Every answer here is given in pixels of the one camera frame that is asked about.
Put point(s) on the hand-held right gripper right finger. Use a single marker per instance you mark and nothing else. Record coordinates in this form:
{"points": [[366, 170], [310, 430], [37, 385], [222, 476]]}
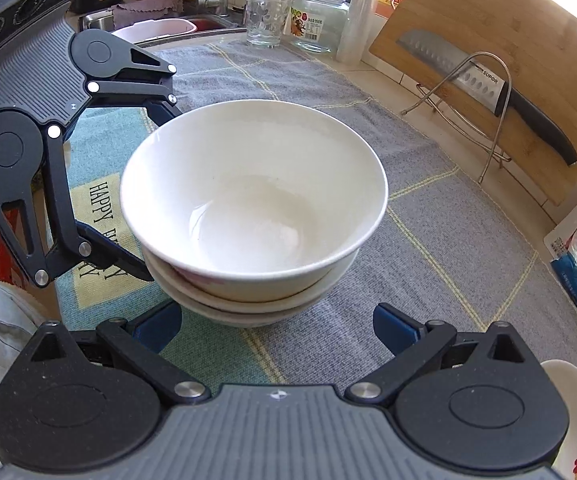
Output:
{"points": [[393, 330]]}

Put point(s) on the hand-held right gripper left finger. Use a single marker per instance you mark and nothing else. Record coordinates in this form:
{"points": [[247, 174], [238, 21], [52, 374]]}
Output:
{"points": [[161, 327]]}

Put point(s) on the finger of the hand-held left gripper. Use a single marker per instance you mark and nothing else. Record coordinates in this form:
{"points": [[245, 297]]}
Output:
{"points": [[161, 110], [113, 255]]}

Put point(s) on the plain white bowl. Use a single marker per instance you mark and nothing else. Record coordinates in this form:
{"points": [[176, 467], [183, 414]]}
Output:
{"points": [[253, 200]]}

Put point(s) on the white fruit-print plate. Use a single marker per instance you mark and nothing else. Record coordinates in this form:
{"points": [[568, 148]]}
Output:
{"points": [[576, 420]]}

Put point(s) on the grey checked towel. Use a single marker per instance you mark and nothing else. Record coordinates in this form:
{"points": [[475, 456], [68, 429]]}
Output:
{"points": [[418, 260]]}

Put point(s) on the white and pink drain basket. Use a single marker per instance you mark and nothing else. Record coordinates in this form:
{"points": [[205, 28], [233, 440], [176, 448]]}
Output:
{"points": [[153, 30]]}

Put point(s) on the purple cloth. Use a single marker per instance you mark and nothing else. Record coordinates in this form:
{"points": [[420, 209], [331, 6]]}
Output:
{"points": [[143, 6]]}

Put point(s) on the clear glass cup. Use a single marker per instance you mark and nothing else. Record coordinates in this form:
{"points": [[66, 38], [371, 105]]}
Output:
{"points": [[266, 22]]}

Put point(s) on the glass jar with label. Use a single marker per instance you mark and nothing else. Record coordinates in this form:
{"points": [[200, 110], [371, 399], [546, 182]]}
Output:
{"points": [[318, 25]]}

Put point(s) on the tall plastic wrap roll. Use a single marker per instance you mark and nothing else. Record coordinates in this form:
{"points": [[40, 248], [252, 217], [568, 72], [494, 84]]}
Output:
{"points": [[361, 15]]}

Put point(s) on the bamboo cutting board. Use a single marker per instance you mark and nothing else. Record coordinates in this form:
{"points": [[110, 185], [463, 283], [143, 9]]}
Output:
{"points": [[518, 35]]}

